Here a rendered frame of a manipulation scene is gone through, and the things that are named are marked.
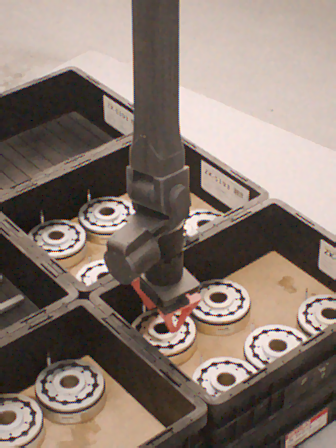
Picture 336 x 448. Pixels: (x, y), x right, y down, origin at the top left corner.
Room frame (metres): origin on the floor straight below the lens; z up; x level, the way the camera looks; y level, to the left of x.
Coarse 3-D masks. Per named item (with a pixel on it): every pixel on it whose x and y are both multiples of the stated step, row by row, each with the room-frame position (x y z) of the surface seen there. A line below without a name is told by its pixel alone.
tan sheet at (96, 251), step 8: (128, 200) 1.55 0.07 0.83; (192, 200) 1.55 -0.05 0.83; (200, 200) 1.55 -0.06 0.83; (192, 208) 1.53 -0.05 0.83; (200, 208) 1.53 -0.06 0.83; (208, 208) 1.53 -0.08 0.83; (88, 248) 1.41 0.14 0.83; (96, 248) 1.41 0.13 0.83; (104, 248) 1.41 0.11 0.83; (96, 256) 1.39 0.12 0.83; (80, 264) 1.37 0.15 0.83; (72, 272) 1.35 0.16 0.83
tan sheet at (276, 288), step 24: (264, 264) 1.36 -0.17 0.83; (288, 264) 1.36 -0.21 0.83; (264, 288) 1.30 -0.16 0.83; (288, 288) 1.30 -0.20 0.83; (312, 288) 1.30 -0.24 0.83; (264, 312) 1.24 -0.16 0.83; (288, 312) 1.24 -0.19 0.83; (216, 336) 1.19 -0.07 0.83; (240, 336) 1.19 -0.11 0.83; (192, 360) 1.14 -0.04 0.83
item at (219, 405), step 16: (256, 208) 1.39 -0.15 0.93; (288, 208) 1.39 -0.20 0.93; (224, 224) 1.35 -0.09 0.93; (304, 224) 1.35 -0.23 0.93; (96, 288) 1.19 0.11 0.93; (112, 288) 1.20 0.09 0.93; (96, 304) 1.16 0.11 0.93; (112, 320) 1.12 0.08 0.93; (320, 336) 1.08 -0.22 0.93; (160, 352) 1.05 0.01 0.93; (288, 352) 1.05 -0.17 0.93; (304, 352) 1.05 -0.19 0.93; (176, 368) 1.02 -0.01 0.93; (272, 368) 1.02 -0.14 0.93; (288, 368) 1.03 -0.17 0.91; (192, 384) 0.99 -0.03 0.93; (240, 384) 0.99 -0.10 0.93; (256, 384) 0.99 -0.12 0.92; (208, 400) 0.96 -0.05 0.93; (224, 400) 0.96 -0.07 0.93; (240, 400) 0.98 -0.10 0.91
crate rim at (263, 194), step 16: (128, 144) 1.59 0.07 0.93; (192, 144) 1.59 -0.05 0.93; (96, 160) 1.55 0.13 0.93; (208, 160) 1.54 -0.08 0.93; (48, 176) 1.50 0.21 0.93; (240, 176) 1.49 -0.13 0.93; (16, 192) 1.45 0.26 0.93; (256, 192) 1.44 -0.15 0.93; (240, 208) 1.39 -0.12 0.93; (208, 224) 1.35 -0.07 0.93; (32, 240) 1.32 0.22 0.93; (48, 256) 1.27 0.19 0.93; (64, 272) 1.24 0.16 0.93; (80, 288) 1.20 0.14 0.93
